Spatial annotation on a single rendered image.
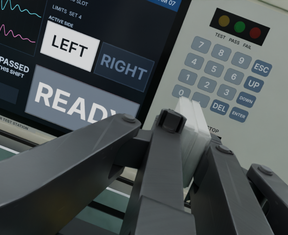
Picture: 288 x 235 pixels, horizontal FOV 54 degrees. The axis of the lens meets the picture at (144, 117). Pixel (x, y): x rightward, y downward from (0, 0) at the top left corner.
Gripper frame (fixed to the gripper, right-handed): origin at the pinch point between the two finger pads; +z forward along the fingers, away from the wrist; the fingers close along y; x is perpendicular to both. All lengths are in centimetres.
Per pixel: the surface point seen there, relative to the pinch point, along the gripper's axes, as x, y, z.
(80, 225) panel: -27.6, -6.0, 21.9
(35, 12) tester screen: 2.6, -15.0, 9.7
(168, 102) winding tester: -0.7, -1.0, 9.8
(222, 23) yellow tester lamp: 7.3, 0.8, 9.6
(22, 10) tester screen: 2.4, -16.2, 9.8
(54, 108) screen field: -5.3, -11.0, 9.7
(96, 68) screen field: -0.1, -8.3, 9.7
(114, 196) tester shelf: -10.2, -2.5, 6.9
